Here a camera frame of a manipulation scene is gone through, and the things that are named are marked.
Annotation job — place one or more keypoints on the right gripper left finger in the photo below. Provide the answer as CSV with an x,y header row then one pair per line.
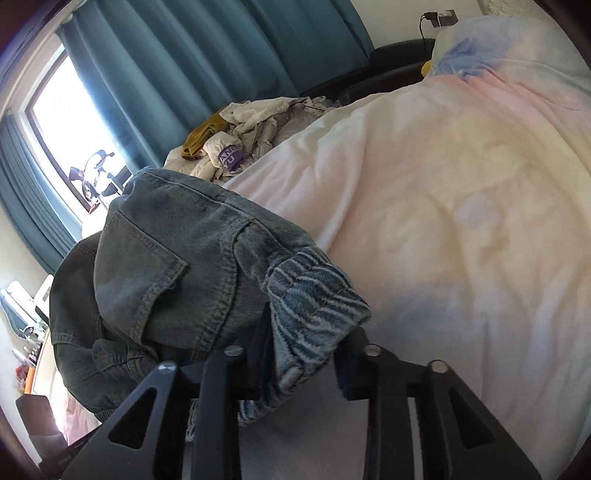
x,y
145,437

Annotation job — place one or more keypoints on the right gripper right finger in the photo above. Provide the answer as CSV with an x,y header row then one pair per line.
x,y
424,422

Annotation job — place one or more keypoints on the blue denim jacket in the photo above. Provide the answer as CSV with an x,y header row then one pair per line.
x,y
184,268

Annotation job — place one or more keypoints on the white desk with clutter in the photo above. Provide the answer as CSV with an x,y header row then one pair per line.
x,y
28,322

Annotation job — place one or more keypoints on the pastel tie-dye bed duvet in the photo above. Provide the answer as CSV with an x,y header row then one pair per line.
x,y
459,209

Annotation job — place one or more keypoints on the tripod stand with holder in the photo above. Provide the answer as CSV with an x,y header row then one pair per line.
x,y
103,175

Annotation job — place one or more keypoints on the teal curtain left panel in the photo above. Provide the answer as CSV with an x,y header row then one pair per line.
x,y
43,220

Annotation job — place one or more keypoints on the teal curtain panel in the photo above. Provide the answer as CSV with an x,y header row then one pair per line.
x,y
43,220
156,69

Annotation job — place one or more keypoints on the mustard yellow garment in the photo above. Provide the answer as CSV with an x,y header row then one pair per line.
x,y
200,134

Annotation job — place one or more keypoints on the white puffer jacket pile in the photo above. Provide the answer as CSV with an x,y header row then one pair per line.
x,y
255,128

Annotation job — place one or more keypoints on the yellow plush toy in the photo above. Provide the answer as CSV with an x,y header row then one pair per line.
x,y
426,68

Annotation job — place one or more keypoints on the teal curtain right panel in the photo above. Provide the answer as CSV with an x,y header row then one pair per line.
x,y
156,69

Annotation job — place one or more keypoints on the black sofa chair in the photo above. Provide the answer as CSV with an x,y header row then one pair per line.
x,y
390,68

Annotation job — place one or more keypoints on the pastel pillow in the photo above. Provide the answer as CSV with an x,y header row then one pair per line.
x,y
494,43

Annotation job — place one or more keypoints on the wall socket with charger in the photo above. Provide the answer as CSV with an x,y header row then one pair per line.
x,y
438,19

